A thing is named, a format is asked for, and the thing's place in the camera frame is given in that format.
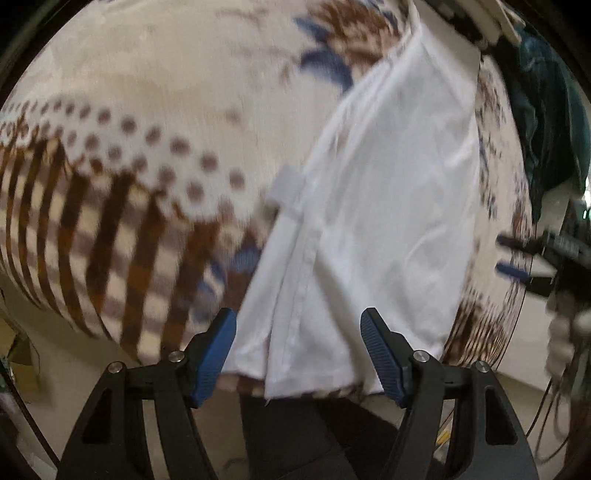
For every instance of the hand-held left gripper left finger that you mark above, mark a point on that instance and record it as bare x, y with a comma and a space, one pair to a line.
215, 355

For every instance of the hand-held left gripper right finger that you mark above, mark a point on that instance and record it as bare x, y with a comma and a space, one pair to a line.
382, 357

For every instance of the person's dark pants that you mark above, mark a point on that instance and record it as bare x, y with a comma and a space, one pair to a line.
318, 443

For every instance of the white shirt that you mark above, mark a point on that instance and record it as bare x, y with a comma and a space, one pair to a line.
378, 221

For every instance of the person's right hand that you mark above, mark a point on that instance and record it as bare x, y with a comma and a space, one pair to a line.
561, 339

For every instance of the brown floral printed blanket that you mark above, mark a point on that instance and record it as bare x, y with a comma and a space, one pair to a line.
138, 152

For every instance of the dark teal hanging clothes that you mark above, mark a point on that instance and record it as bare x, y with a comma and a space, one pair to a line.
547, 115

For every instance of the cardboard box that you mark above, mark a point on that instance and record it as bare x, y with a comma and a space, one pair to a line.
18, 360

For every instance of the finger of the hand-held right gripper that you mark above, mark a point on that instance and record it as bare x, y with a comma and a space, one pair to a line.
517, 243
511, 271

